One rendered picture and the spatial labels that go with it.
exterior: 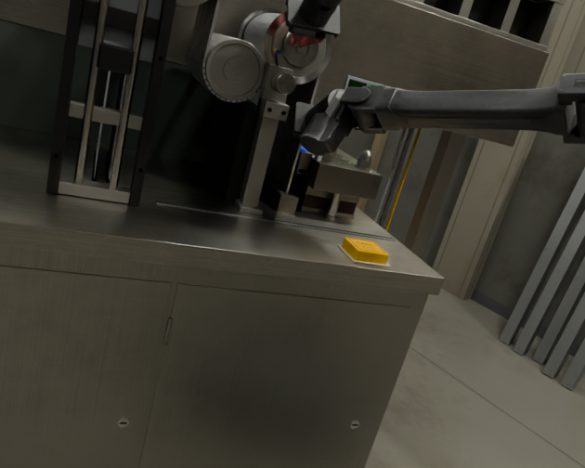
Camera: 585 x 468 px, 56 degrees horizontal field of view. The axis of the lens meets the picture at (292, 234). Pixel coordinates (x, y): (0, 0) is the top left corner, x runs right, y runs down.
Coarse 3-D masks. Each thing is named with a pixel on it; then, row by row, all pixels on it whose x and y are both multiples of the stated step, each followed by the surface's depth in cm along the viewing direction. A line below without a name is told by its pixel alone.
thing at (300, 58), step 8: (288, 32) 111; (288, 40) 110; (288, 48) 110; (296, 48) 111; (304, 48) 111; (312, 48) 112; (288, 56) 111; (296, 56) 111; (304, 56) 112; (312, 56) 112; (296, 64) 112; (304, 64) 113
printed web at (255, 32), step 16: (208, 0) 115; (208, 16) 112; (272, 16) 120; (192, 32) 128; (208, 32) 109; (256, 32) 121; (192, 48) 124; (208, 48) 108; (256, 48) 120; (192, 64) 123; (112, 128) 127; (112, 144) 115; (112, 160) 111
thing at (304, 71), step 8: (280, 32) 110; (280, 40) 110; (272, 48) 111; (280, 48) 111; (320, 48) 114; (280, 56) 112; (320, 56) 114; (280, 64) 112; (288, 64) 113; (312, 64) 114; (296, 72) 114; (304, 72) 114
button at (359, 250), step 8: (344, 240) 109; (352, 240) 108; (360, 240) 110; (368, 240) 111; (344, 248) 109; (352, 248) 106; (360, 248) 105; (368, 248) 106; (376, 248) 108; (352, 256) 105; (360, 256) 104; (368, 256) 105; (376, 256) 105; (384, 256) 106; (384, 264) 107
